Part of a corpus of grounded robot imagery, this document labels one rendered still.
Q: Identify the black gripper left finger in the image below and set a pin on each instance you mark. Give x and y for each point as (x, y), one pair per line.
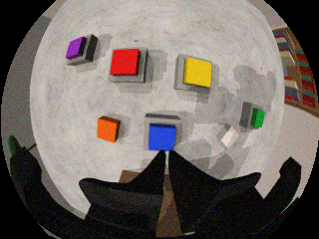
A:
(142, 195)

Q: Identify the red button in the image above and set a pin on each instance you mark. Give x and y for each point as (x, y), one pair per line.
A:
(128, 65)

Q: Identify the yellow button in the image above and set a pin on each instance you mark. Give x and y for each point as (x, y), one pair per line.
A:
(193, 74)

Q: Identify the blue button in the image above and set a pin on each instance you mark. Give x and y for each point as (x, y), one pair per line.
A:
(161, 132)

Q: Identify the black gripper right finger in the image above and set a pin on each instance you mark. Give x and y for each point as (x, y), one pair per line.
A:
(196, 192)

